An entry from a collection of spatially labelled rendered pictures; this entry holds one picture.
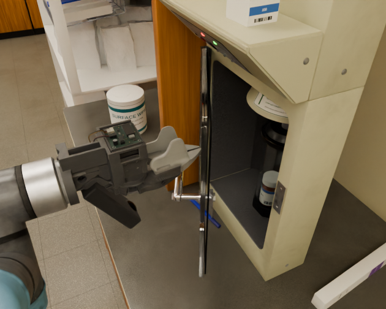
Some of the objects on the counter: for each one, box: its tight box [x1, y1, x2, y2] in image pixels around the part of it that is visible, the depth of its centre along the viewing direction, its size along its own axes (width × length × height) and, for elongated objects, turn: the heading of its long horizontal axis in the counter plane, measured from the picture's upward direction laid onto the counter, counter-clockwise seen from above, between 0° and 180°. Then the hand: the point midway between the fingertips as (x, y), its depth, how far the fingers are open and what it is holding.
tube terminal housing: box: [205, 0, 386, 281], centre depth 69 cm, size 25×32×77 cm
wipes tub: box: [107, 85, 147, 134], centre depth 123 cm, size 13×13×15 cm
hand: (193, 154), depth 55 cm, fingers closed
